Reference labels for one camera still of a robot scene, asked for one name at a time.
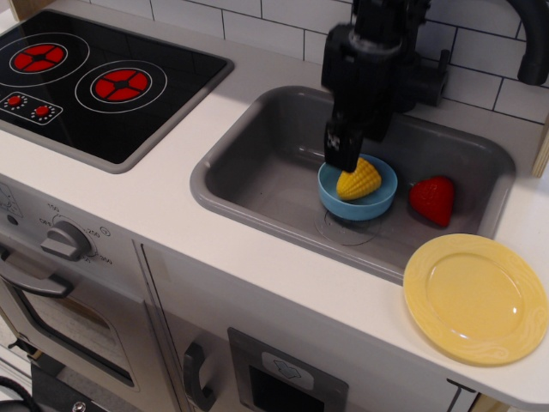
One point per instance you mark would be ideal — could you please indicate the grey oven door handle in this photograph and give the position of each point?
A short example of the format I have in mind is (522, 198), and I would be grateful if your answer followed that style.
(32, 278)

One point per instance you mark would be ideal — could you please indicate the grey toy sink basin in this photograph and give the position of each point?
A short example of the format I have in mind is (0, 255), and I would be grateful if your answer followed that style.
(263, 173)

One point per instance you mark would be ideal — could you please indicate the grey cabinet door handle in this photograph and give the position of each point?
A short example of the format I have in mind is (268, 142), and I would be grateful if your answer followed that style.
(202, 397)

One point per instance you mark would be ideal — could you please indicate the grey oven knob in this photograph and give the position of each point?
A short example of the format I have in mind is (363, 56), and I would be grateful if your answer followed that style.
(66, 241)

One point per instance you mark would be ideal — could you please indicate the blue plastic bowl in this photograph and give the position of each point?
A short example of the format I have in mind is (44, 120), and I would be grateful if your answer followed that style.
(364, 208)

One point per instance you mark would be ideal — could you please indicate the black toy faucet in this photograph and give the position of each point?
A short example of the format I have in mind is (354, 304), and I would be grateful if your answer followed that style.
(421, 84)

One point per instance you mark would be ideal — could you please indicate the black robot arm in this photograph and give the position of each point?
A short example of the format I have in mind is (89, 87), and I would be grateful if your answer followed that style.
(372, 14)

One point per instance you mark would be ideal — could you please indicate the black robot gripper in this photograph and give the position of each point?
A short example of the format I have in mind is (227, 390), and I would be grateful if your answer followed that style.
(360, 71)

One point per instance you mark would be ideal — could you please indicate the toy oven door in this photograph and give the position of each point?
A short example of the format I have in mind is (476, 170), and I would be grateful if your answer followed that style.
(67, 330)

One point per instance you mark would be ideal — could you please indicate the grey dishwasher panel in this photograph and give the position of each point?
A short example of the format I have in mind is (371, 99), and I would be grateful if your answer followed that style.
(271, 380)

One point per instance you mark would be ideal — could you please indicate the black toy stovetop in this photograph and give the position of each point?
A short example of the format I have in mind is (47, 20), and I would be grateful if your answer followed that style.
(98, 94)

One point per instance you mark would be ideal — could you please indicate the yellow toy corn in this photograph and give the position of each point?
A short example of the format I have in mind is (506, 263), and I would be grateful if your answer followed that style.
(363, 181)

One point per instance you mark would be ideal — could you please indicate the yellow plastic plate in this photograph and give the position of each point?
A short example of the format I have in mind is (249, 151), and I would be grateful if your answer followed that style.
(476, 300)

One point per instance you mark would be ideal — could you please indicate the red toy strawberry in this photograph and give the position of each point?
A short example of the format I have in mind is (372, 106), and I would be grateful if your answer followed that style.
(433, 199)

